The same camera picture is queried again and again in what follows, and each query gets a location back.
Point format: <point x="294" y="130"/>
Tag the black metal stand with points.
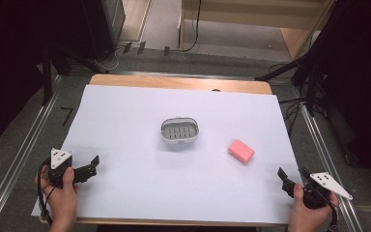
<point x="47" y="74"/>
<point x="310" y="83"/>

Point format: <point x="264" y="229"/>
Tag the white paper sheet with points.
<point x="141" y="187"/>

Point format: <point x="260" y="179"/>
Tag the black curtain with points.
<point x="6" y="64"/>
<point x="364" y="80"/>

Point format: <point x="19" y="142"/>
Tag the pink soap bar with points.
<point x="241" y="151"/>

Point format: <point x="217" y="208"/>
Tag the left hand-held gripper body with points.
<point x="60" y="158"/>

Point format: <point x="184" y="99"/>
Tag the metal floor rail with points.
<point x="16" y="161"/>
<point x="328" y="161"/>

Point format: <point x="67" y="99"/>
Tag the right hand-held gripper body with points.
<point x="327" y="185"/>

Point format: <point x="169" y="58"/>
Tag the person's right hand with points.
<point x="306" y="216"/>

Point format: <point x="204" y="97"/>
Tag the person's left hand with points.
<point x="61" y="201"/>

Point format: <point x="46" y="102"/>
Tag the light wooden cabinet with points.
<point x="290" y="38"/>

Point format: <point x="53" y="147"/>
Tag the grey and white soap dish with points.
<point x="179" y="130"/>

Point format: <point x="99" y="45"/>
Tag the dark grey cabinet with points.
<point x="116" y="19"/>

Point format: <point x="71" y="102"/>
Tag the black angled tape mark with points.
<point x="67" y="113"/>

